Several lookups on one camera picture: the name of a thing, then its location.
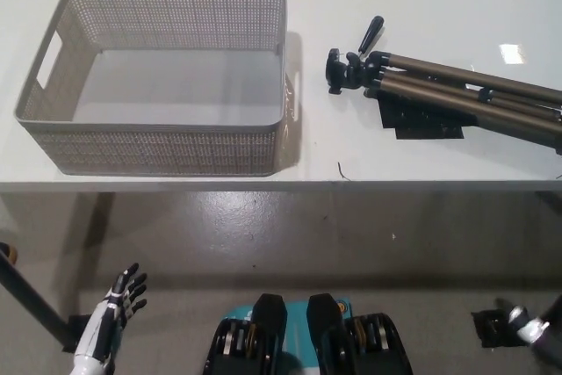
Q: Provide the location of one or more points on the black and white right hand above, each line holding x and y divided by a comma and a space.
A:
527, 326

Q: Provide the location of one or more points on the brown and black caster wheel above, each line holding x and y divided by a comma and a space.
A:
9, 252

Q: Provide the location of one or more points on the white and black left hand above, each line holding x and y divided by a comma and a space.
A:
98, 326

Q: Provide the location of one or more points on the black table leg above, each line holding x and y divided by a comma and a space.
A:
554, 307
35, 300

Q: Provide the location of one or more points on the grey perforated rectangular basket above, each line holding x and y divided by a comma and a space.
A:
167, 151

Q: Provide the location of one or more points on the black tape patch on table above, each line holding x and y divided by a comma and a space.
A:
421, 127

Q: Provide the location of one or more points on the bronze and black camera tripod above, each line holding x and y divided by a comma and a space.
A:
421, 85

